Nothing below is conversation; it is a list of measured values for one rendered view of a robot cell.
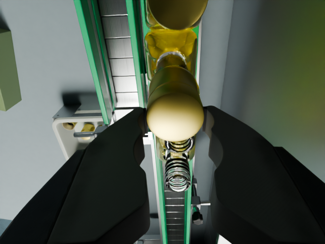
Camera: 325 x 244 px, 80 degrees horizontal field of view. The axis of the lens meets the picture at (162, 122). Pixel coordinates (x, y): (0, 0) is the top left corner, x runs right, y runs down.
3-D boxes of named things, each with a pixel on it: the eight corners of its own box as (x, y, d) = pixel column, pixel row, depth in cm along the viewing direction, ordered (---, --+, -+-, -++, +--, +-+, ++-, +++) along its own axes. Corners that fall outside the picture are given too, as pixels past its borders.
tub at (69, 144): (140, 146, 69) (137, 164, 62) (78, 148, 70) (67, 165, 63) (134, 102, 60) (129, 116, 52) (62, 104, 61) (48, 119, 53)
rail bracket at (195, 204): (209, 184, 61) (219, 226, 50) (187, 184, 61) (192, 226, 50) (210, 175, 59) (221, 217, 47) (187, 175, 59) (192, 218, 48)
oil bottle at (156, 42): (183, 48, 39) (198, 92, 21) (155, 49, 39) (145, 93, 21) (184, 16, 36) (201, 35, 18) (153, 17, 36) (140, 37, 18)
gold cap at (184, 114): (195, 109, 16) (203, 143, 12) (151, 110, 16) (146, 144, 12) (198, 64, 14) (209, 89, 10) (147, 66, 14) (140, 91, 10)
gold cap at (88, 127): (85, 132, 64) (81, 140, 60) (82, 123, 62) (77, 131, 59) (96, 131, 64) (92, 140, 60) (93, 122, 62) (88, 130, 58)
